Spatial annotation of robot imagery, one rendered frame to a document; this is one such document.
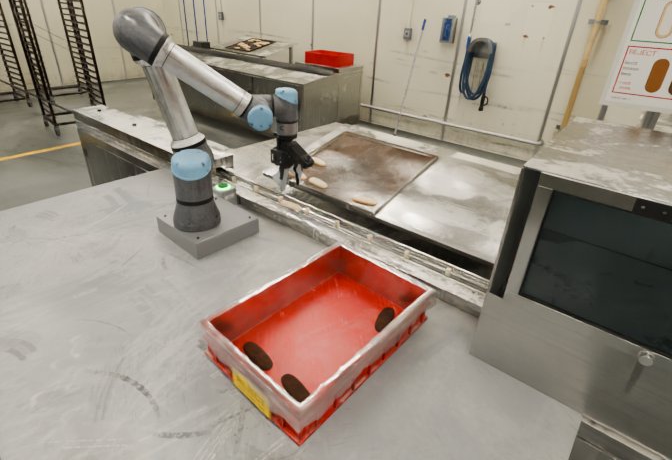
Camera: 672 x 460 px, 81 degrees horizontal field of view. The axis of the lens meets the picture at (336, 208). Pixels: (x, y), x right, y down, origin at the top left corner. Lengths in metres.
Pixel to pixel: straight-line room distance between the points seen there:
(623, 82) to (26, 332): 1.90
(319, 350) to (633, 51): 1.38
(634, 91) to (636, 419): 1.08
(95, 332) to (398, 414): 0.73
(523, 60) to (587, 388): 4.12
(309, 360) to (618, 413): 0.63
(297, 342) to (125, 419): 0.37
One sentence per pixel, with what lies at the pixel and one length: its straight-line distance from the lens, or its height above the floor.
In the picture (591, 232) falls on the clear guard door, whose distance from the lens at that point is 0.82.
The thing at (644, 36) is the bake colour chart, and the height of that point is 1.50.
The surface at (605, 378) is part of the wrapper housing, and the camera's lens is 0.98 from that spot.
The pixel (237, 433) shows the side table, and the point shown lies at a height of 0.82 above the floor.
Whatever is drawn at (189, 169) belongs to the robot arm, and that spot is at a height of 1.09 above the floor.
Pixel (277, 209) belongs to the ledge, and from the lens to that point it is 1.48.
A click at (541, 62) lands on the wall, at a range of 4.80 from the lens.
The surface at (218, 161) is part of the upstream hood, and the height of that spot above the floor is 0.91.
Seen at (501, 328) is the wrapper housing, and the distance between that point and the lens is 0.98.
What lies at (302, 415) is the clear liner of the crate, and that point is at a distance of 0.77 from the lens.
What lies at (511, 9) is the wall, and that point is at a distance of 4.88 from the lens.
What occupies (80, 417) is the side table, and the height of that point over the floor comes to 0.82.
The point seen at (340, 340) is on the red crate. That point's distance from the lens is 1.01.
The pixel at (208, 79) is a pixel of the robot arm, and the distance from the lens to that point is 1.22.
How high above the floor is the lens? 1.55
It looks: 28 degrees down
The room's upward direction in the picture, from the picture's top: 3 degrees clockwise
